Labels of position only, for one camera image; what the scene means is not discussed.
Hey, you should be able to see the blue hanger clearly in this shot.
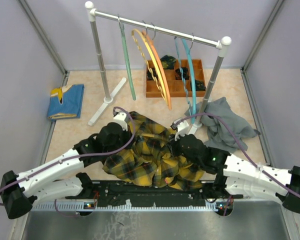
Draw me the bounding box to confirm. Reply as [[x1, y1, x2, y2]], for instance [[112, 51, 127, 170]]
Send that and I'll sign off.
[[174, 36, 197, 116]]

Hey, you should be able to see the yellow plaid shirt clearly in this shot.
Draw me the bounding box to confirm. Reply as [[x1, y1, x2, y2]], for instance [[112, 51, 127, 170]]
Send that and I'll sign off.
[[103, 111, 204, 191]]

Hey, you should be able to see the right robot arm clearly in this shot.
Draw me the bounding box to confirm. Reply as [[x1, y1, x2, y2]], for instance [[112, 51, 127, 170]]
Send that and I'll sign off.
[[167, 134, 300, 214]]

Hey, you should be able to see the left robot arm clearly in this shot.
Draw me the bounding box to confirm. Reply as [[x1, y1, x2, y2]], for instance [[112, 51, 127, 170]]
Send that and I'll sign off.
[[0, 122, 136, 220]]

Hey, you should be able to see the grey shirt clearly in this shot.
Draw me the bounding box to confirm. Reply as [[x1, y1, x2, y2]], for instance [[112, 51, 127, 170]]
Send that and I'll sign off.
[[200, 97, 260, 153]]

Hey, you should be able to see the yellow hanger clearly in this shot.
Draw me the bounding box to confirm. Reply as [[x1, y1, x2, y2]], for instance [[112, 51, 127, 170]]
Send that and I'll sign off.
[[131, 28, 169, 101]]

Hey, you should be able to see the orange hanger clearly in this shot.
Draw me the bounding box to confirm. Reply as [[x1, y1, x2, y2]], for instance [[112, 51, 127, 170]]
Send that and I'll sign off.
[[141, 31, 172, 110]]

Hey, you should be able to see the green hanger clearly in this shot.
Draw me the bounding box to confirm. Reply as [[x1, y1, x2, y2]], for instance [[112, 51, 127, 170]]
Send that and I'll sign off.
[[118, 17, 137, 101]]

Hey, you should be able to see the blue folded cloth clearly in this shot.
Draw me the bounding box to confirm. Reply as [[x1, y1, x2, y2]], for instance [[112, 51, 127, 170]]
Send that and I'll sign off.
[[47, 84, 85, 121]]

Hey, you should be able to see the wooden compartment tray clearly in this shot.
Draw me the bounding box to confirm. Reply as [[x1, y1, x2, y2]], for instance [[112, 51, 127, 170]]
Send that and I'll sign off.
[[145, 59, 206, 98]]

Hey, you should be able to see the dark rolled sock right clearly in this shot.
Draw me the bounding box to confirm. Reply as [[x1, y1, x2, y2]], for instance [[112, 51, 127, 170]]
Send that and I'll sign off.
[[194, 79, 206, 92]]

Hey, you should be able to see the dark rolled sock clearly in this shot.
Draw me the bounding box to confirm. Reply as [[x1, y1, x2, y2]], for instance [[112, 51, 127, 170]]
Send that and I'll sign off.
[[194, 79, 206, 92], [175, 67, 190, 80], [146, 67, 157, 81]]

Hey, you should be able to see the dark rolled sock left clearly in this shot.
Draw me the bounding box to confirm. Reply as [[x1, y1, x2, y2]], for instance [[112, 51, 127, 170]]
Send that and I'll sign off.
[[146, 67, 157, 81]]

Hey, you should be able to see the dark rolled sock middle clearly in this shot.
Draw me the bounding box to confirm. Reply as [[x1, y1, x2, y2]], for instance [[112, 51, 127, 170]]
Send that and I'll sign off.
[[175, 67, 190, 80]]

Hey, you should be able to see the camouflage rolled sock top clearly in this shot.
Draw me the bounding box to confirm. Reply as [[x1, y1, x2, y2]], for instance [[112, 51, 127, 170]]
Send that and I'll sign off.
[[160, 55, 176, 70]]

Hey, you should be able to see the white metal clothes rack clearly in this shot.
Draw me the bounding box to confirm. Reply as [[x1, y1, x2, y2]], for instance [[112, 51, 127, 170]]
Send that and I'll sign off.
[[85, 1, 232, 134]]

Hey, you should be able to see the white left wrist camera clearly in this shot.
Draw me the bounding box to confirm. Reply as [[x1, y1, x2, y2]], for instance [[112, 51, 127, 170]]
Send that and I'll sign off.
[[113, 112, 129, 132]]

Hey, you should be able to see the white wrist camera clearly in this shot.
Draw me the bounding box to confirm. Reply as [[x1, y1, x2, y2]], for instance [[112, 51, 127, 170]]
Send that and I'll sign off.
[[113, 112, 129, 132], [170, 118, 190, 141]]

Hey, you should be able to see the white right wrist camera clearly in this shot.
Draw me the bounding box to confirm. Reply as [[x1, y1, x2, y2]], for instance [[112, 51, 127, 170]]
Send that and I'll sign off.
[[170, 118, 190, 141]]

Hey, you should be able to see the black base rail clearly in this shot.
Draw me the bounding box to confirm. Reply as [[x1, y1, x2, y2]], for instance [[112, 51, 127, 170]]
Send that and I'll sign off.
[[66, 180, 229, 207]]

